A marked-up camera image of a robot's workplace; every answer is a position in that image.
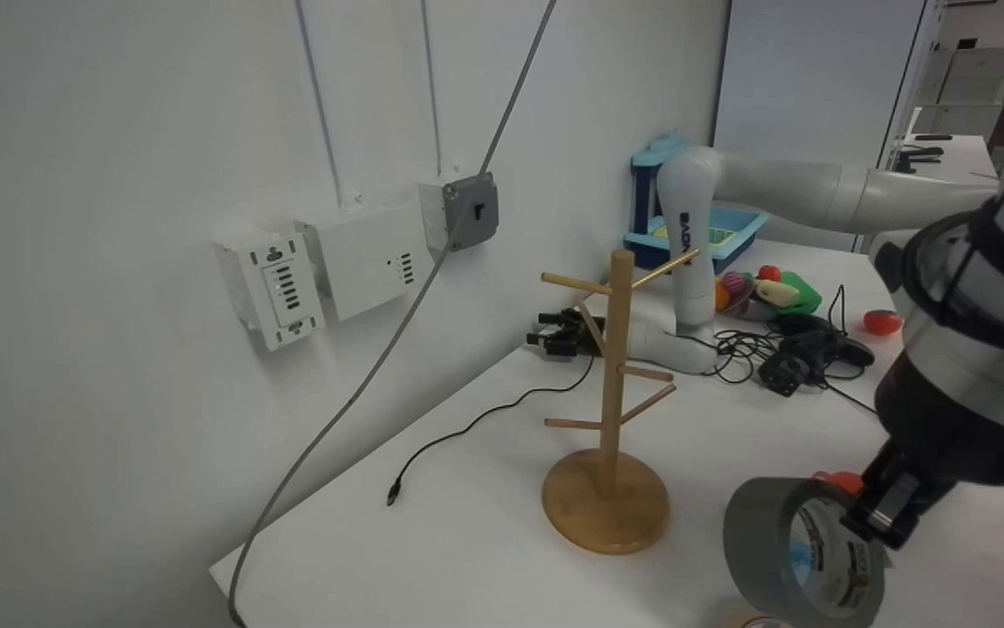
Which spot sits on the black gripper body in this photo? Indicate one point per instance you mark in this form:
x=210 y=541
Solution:
x=965 y=430

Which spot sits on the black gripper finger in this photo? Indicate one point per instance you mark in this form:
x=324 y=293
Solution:
x=928 y=490
x=862 y=512

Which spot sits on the grey masking tape roll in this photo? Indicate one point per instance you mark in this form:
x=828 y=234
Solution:
x=749 y=546

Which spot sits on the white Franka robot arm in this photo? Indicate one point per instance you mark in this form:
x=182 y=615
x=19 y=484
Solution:
x=686 y=223

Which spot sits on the wooden peg holder stand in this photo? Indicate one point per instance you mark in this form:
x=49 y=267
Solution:
x=609 y=508

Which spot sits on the orange plastic cup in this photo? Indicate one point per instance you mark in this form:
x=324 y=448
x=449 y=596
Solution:
x=841 y=481

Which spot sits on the small red toy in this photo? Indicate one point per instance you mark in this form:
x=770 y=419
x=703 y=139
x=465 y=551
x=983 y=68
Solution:
x=883 y=324

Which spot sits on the green plastic toy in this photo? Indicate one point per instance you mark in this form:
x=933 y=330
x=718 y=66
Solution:
x=790 y=293

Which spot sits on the red purple toy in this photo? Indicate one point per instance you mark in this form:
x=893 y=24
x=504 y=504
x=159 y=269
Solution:
x=732 y=293

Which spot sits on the white desk with equipment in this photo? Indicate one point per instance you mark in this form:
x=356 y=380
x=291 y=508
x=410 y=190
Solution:
x=955 y=152

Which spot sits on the black power plug adapter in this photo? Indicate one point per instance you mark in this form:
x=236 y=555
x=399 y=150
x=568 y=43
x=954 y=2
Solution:
x=560 y=336

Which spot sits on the grey wall junction box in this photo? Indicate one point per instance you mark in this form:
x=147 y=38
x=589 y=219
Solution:
x=468 y=210

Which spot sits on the plain white wall box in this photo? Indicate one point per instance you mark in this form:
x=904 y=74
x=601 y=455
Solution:
x=368 y=265

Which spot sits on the white wall conduit pipe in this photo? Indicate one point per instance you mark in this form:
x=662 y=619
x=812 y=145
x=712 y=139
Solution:
x=431 y=90
x=317 y=106

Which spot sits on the white wall socket box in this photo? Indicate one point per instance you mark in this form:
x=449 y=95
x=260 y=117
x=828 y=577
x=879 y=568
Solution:
x=275 y=293

